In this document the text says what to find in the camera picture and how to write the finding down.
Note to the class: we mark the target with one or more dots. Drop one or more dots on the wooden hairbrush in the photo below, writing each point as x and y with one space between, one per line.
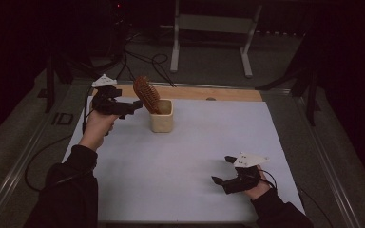
146 93

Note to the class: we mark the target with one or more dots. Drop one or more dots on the black square floor frame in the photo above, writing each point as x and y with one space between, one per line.
64 119

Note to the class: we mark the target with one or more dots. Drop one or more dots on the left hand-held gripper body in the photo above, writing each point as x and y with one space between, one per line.
106 101

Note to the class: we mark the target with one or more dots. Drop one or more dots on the dark metal stand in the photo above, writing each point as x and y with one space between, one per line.
50 85
310 95

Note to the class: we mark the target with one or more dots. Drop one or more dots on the white metal stand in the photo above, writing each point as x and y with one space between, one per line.
215 23

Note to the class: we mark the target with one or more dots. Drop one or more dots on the cream square cup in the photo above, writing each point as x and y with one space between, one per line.
161 123

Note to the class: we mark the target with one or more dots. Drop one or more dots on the person's right hand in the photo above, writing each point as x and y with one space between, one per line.
259 188

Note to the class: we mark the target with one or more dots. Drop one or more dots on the person's left hand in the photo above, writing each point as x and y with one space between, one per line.
96 129

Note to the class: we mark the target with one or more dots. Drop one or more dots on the white table mat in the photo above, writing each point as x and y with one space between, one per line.
187 164

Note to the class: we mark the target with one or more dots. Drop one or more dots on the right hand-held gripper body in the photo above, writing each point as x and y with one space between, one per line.
245 177

